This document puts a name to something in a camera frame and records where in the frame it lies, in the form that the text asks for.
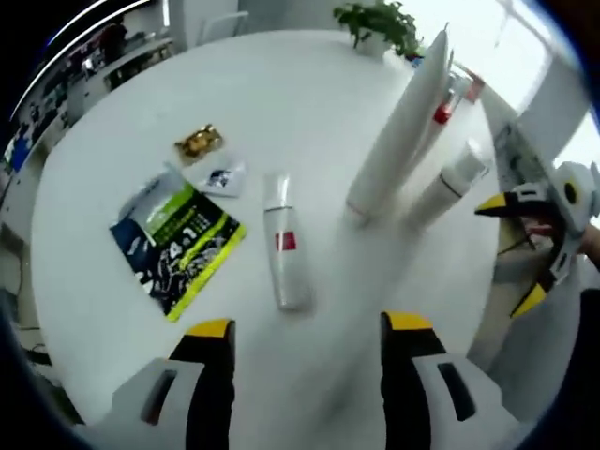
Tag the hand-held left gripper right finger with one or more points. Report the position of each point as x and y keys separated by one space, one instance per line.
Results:
x=403 y=375

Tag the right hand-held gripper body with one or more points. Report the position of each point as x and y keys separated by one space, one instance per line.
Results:
x=583 y=187

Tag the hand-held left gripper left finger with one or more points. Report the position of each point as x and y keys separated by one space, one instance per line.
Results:
x=211 y=375

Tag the small red label skincare bottle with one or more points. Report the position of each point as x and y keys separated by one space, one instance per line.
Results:
x=287 y=262
x=450 y=183

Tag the red collar skincare bottle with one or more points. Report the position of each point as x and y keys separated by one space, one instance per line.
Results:
x=443 y=115

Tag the green black skincare sachet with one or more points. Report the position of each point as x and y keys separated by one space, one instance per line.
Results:
x=187 y=253

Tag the white skincare tube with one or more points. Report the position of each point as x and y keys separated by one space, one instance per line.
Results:
x=398 y=140

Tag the clear skincare sachet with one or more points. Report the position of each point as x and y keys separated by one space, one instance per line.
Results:
x=220 y=180

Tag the gold skincare sachet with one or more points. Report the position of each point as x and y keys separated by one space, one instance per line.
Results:
x=200 y=142

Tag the person's right hand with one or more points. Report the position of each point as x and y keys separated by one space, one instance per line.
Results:
x=593 y=241

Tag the white mesh office chair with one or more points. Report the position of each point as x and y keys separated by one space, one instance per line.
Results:
x=520 y=154

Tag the green potted plant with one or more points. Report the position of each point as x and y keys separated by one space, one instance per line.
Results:
x=375 y=23

